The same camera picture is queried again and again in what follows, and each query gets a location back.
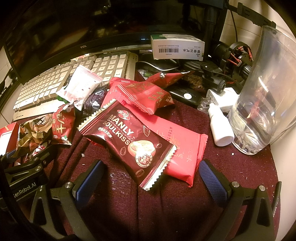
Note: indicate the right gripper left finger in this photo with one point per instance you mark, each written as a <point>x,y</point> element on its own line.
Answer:
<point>71,195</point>

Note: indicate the white power adapter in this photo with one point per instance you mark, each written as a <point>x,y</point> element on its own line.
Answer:
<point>225,100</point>

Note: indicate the white computer keyboard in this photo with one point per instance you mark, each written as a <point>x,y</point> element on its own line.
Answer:
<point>38,95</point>

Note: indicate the black motor with red wires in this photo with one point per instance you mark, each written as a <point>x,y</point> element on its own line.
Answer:
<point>235,59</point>

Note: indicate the white medicine box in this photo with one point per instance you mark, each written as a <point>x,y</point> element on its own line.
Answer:
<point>177,46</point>

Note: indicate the dark Manly Soulkiss snack packet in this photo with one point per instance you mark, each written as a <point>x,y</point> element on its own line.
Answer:
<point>144,153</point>

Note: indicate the red crinkled snack packet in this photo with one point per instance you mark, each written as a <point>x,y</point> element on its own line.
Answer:
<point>145,96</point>

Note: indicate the small red snack packet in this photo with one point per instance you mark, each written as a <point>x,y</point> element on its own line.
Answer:
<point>63,124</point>

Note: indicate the white dropper bottle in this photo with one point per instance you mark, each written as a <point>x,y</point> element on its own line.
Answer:
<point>221,129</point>

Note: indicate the red white tray box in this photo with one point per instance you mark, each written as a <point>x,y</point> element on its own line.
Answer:
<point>8,139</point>

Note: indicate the black computer mouse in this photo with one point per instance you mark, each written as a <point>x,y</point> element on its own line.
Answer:
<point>147,62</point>

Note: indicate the clear plastic pitcher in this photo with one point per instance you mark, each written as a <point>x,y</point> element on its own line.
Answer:
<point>266,105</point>

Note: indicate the large red snack packet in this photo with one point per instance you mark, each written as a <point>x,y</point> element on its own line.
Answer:
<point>190,145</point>

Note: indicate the dark purple snack packet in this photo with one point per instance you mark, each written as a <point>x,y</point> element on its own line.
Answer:
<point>94,101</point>

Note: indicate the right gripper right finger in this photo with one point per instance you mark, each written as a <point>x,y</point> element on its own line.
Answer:
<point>257,222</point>

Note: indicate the white snack packet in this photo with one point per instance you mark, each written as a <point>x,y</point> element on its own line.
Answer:
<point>81,85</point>

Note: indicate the gold brown snack packet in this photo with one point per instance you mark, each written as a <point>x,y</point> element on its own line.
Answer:
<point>32,133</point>

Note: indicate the dark red table mat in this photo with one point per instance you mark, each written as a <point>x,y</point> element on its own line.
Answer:
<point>120,210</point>

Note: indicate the black TCL monitor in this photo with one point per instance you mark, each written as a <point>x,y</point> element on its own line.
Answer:
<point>38,35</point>

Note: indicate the black device with white button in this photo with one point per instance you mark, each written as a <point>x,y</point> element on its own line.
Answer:
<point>185,95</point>

